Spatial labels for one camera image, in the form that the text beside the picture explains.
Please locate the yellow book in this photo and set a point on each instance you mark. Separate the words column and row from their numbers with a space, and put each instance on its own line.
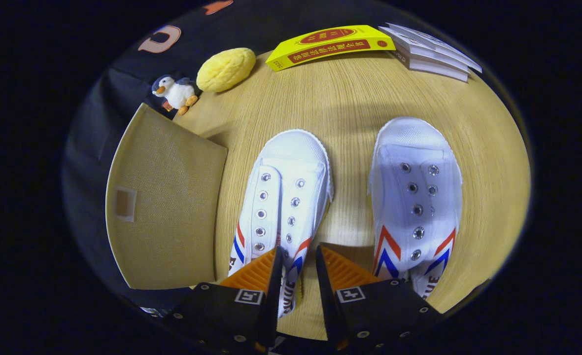
column 330, row 44

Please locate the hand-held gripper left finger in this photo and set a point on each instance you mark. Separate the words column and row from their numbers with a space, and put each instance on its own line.
column 271, row 305

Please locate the white illustrated cover book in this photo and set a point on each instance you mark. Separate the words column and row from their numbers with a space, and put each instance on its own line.
column 438, row 47

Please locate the white canvas shoe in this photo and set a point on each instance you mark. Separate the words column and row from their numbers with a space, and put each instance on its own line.
column 414, row 148
column 290, row 167

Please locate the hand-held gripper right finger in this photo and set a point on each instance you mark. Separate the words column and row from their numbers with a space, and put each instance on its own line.
column 327, row 305

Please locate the penguin plush toy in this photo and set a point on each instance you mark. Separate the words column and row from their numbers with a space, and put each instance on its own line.
column 177, row 92

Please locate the yellow plush ball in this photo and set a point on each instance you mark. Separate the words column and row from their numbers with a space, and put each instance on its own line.
column 225, row 69

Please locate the beige storage box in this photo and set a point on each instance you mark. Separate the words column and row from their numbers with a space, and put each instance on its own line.
column 167, row 207

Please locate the thick pale book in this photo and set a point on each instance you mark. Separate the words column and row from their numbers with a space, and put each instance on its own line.
column 433, row 69

